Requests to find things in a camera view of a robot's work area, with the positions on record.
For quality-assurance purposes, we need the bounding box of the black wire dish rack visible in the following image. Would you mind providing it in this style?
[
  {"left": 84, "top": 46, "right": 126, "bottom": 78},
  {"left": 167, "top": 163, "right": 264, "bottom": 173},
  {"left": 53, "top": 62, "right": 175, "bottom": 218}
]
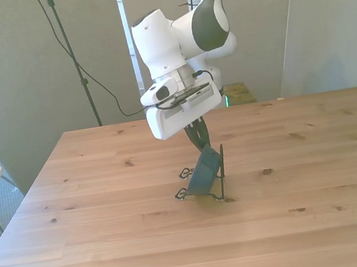
[{"left": 168, "top": 143, "right": 232, "bottom": 208}]

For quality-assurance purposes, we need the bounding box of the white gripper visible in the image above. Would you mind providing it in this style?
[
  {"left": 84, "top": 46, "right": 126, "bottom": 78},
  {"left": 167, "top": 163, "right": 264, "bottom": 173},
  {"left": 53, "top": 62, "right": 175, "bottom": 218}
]
[{"left": 140, "top": 71, "right": 229, "bottom": 159}]

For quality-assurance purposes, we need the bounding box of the black camera cable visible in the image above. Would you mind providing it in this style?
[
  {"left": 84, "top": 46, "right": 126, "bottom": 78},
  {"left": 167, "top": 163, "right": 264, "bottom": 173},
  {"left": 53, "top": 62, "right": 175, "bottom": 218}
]
[{"left": 34, "top": 0, "right": 150, "bottom": 127}]

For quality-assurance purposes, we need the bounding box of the black camera stand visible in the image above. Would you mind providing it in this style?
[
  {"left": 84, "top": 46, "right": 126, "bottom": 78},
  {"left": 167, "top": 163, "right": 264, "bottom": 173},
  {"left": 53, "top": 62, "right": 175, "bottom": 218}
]
[{"left": 35, "top": 0, "right": 104, "bottom": 134}]

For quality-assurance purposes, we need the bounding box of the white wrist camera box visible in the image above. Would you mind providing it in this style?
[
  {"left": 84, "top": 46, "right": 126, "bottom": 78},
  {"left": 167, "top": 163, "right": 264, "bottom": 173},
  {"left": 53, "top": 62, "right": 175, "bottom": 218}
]
[{"left": 138, "top": 76, "right": 181, "bottom": 108}]

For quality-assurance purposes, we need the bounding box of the white vertical post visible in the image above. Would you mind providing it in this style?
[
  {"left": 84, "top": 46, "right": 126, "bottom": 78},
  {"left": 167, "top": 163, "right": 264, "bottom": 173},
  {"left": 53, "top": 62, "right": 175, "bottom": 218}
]
[{"left": 114, "top": 0, "right": 146, "bottom": 94}]

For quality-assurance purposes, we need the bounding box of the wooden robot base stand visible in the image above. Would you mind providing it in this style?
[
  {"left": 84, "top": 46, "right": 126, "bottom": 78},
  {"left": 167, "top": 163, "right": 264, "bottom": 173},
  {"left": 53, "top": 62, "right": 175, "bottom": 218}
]
[{"left": 220, "top": 80, "right": 258, "bottom": 108}]

